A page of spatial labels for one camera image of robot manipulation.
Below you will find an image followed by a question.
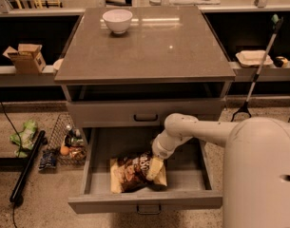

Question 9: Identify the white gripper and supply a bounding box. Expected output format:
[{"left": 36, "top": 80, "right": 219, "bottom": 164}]
[{"left": 146, "top": 130, "right": 184, "bottom": 181}]

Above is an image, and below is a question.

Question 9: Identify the brown chip bag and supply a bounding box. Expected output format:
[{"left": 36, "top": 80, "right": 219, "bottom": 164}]
[{"left": 109, "top": 151, "right": 167, "bottom": 194}]

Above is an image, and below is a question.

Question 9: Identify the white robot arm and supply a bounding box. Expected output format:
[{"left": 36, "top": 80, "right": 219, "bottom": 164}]
[{"left": 146, "top": 113, "right": 290, "bottom": 228}]

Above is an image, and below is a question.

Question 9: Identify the open middle drawer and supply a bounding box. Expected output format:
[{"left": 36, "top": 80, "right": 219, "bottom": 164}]
[{"left": 68, "top": 126, "right": 222, "bottom": 215}]

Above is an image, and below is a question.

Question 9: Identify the closed top drawer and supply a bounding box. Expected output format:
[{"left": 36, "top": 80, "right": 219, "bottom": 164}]
[{"left": 67, "top": 99, "right": 224, "bottom": 128}]

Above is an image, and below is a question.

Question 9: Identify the grey drawer cabinet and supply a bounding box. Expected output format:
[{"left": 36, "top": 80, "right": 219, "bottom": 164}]
[{"left": 54, "top": 6, "right": 237, "bottom": 215}]

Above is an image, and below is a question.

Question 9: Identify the blue snack bag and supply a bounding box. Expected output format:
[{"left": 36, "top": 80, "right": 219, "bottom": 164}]
[{"left": 39, "top": 149, "right": 58, "bottom": 170}]

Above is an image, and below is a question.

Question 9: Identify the green snack bag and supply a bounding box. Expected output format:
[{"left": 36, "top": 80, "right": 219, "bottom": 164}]
[{"left": 10, "top": 120, "right": 38, "bottom": 158}]

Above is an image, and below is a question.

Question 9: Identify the bottle in basket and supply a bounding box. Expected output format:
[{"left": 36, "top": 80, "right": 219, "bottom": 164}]
[{"left": 65, "top": 124, "right": 84, "bottom": 147}]

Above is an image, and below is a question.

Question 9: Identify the orange fruit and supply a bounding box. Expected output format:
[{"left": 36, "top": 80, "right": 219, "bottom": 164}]
[{"left": 60, "top": 146, "right": 69, "bottom": 156}]

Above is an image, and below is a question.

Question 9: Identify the black pole left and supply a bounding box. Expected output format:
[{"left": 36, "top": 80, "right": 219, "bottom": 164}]
[{"left": 10, "top": 130, "right": 46, "bottom": 205}]

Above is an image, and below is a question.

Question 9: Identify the white takeout container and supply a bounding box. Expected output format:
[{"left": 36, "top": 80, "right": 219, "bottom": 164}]
[{"left": 236, "top": 50, "right": 265, "bottom": 67}]

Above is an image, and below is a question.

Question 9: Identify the white bowl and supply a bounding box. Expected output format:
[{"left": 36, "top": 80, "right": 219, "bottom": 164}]
[{"left": 103, "top": 9, "right": 133, "bottom": 34}]

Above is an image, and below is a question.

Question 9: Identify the yellow black tape measure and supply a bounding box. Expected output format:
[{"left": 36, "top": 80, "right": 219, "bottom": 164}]
[{"left": 274, "top": 56, "right": 288, "bottom": 67}]

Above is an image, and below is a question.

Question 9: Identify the cardboard box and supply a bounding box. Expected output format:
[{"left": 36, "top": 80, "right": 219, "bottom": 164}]
[{"left": 3, "top": 44, "right": 46, "bottom": 74}]

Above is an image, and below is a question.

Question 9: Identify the reacher grabber tool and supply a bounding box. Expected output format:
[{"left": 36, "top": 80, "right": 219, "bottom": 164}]
[{"left": 231, "top": 14, "right": 283, "bottom": 121}]

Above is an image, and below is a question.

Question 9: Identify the wire basket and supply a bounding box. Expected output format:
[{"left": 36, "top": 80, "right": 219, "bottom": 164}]
[{"left": 48, "top": 113, "right": 87, "bottom": 165}]

